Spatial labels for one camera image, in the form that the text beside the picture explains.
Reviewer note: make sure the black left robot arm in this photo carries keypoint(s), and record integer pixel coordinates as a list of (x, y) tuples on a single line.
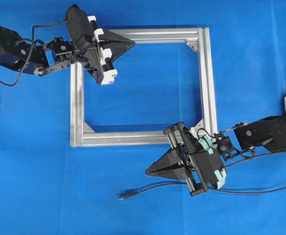
[(34, 56)]

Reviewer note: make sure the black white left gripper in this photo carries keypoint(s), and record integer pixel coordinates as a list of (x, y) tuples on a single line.
[(84, 36)]

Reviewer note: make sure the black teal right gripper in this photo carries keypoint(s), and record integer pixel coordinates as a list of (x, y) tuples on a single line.
[(194, 160)]

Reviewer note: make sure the square aluminium extrusion frame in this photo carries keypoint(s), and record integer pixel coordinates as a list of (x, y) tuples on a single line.
[(197, 39)]

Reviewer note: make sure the blue table cloth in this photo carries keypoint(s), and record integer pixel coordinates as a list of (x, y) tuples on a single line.
[(48, 187)]

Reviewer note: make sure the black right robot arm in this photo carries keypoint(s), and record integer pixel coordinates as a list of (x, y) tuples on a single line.
[(269, 132)]

